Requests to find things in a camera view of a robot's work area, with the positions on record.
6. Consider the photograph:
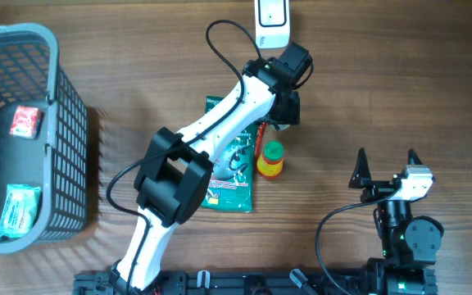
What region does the red stick sachet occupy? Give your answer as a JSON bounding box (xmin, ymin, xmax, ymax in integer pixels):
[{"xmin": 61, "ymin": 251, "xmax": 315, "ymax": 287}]
[{"xmin": 254, "ymin": 122, "xmax": 267, "ymax": 159}]

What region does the green cap sauce bottle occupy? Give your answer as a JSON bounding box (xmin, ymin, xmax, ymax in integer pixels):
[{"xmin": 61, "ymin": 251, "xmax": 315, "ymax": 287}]
[{"xmin": 256, "ymin": 141, "xmax": 284, "ymax": 179}]

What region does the green 3M gloves package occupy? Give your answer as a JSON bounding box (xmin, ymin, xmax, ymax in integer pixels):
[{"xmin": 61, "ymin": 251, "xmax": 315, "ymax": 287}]
[{"xmin": 200, "ymin": 95, "xmax": 260, "ymax": 214}]

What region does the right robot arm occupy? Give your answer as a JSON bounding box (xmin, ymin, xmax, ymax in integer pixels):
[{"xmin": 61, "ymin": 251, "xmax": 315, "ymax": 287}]
[{"xmin": 348, "ymin": 148, "xmax": 444, "ymax": 294}]

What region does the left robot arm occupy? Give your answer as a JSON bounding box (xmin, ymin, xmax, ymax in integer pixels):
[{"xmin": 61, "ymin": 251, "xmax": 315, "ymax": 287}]
[{"xmin": 110, "ymin": 43, "xmax": 314, "ymax": 294}]

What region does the white barcode scanner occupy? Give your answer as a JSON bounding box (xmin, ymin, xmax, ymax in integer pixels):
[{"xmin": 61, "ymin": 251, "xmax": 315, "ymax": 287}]
[{"xmin": 254, "ymin": 0, "xmax": 291, "ymax": 49}]

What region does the red square snack packet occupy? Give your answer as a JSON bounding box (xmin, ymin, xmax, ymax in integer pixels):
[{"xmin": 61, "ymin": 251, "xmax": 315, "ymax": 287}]
[{"xmin": 10, "ymin": 106, "xmax": 43, "ymax": 139}]

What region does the grey plastic mesh basket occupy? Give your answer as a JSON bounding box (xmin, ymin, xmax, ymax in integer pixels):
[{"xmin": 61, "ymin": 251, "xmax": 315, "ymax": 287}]
[{"xmin": 0, "ymin": 23, "xmax": 89, "ymax": 255}]

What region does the light green tissue packet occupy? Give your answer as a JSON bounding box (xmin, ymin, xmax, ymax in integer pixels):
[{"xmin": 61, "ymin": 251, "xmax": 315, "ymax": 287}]
[{"xmin": 0, "ymin": 184, "xmax": 41, "ymax": 239}]

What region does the black right camera cable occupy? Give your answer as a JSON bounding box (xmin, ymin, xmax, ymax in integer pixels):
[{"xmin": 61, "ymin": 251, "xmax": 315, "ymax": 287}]
[{"xmin": 315, "ymin": 188, "xmax": 402, "ymax": 295}]

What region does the black camera cable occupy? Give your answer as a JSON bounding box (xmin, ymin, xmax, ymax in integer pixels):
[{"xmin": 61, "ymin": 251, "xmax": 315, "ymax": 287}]
[
  {"xmin": 105, "ymin": 19, "xmax": 264, "ymax": 294},
  {"xmin": 315, "ymin": 188, "xmax": 402, "ymax": 295}
]

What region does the black left camera cable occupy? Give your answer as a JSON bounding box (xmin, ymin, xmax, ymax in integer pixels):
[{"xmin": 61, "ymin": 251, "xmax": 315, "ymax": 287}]
[{"xmin": 105, "ymin": 19, "xmax": 264, "ymax": 294}]

